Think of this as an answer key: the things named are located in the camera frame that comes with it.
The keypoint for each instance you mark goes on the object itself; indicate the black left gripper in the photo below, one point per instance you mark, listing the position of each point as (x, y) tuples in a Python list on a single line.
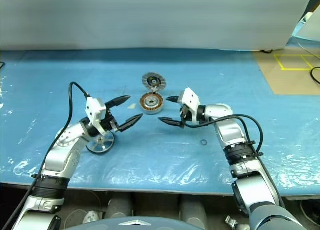
[(110, 123)]

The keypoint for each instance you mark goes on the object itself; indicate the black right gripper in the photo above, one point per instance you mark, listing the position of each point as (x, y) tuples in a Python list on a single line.
[(185, 113)]

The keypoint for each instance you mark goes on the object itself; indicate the motor stator with copper windings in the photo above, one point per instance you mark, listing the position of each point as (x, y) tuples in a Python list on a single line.
[(151, 107)]

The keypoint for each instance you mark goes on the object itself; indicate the finned silver motor cover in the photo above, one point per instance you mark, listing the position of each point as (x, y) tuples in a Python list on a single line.
[(147, 80)]

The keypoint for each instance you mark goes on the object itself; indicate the silver spoked rotor cap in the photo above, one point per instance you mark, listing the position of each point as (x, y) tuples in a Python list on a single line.
[(100, 148)]

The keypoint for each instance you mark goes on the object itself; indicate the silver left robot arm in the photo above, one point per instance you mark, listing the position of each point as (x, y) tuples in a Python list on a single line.
[(60, 162)]

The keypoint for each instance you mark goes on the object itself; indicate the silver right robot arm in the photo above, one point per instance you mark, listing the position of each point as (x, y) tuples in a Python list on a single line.
[(230, 132)]

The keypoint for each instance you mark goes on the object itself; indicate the blue plastic table cover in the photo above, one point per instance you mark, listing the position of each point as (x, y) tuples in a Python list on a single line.
[(175, 162)]

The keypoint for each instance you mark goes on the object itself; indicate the white backdrop sheet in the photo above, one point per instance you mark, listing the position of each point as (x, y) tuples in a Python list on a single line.
[(150, 19)]

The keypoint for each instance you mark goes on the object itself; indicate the dark grey rounded cylinder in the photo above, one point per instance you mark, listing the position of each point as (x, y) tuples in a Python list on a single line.
[(119, 206), (193, 210)]

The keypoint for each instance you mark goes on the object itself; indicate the white object under table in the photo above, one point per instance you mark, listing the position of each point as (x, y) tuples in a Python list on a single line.
[(92, 217)]

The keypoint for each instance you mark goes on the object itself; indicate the grey robot torso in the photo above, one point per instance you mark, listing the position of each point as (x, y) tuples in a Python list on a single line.
[(150, 223)]

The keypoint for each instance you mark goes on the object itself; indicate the brown cardboard floor mat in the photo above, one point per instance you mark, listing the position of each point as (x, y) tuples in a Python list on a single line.
[(287, 82)]

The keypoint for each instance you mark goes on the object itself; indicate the silver metal object under table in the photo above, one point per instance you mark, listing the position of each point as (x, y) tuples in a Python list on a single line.
[(233, 223)]

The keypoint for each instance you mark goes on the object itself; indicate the white foam board panel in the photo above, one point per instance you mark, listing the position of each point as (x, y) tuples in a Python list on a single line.
[(310, 27)]

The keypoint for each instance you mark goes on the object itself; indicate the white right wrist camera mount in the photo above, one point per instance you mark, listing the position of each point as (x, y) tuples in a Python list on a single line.
[(191, 97)]

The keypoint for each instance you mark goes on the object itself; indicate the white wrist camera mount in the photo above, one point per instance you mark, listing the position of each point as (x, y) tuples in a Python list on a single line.
[(95, 109), (191, 97)]

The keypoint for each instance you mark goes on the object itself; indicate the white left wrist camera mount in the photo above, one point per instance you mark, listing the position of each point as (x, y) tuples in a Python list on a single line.
[(95, 109)]

